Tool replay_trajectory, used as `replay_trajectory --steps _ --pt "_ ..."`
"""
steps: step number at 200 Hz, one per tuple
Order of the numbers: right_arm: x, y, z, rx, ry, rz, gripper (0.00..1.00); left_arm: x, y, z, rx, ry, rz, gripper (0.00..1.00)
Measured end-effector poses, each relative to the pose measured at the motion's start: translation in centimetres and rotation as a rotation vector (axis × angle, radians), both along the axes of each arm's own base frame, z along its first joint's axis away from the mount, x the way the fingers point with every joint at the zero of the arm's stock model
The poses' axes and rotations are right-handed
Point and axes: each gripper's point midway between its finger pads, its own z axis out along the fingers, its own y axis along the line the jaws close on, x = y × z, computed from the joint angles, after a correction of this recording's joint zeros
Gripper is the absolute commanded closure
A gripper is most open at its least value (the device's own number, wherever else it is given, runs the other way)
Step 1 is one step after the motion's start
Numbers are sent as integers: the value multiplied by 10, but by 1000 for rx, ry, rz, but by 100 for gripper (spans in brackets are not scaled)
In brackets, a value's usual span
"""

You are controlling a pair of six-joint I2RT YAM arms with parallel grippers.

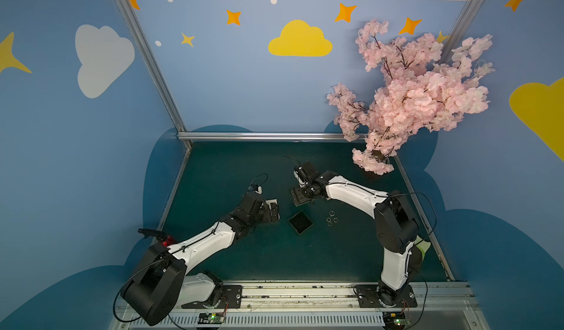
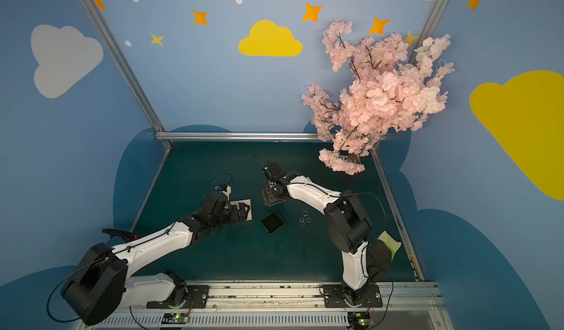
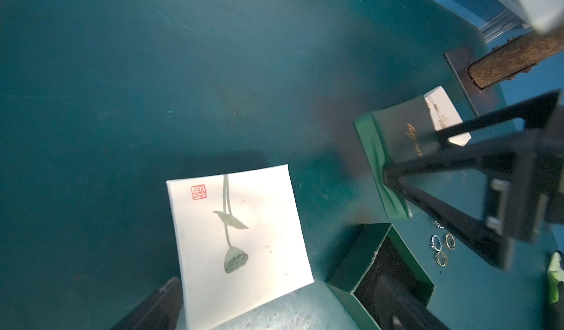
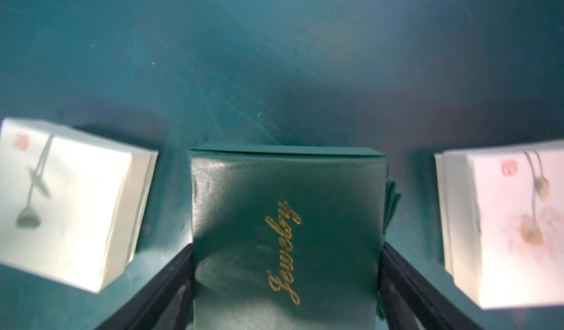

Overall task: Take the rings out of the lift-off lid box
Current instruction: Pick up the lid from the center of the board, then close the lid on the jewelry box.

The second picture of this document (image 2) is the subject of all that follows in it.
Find green jewelry box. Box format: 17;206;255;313
261;188;286;207

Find white lift-off lid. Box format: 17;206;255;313
231;199;253;222

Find green jewelry box base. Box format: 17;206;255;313
260;211;286;235

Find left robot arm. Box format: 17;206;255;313
61;189;252;326

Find left green circuit board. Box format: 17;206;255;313
162;313;189;325

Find green circuit board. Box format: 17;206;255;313
162;313;189;325
348;312;374;330

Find light green cloth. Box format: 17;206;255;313
377;231;402;261

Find pink cherry blossom tree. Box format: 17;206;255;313
301;21;455;175

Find right green circuit board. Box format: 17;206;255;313
348;312;374;330

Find aluminium back frame rail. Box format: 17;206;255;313
155;132;320;143

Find front aluminium rail base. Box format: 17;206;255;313
95;281;454;329

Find aluminium right frame post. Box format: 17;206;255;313
408;0;449;64

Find aluminium frame post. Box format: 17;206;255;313
408;0;449;64
78;0;165;135

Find aluminium left frame post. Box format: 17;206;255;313
78;0;165;135

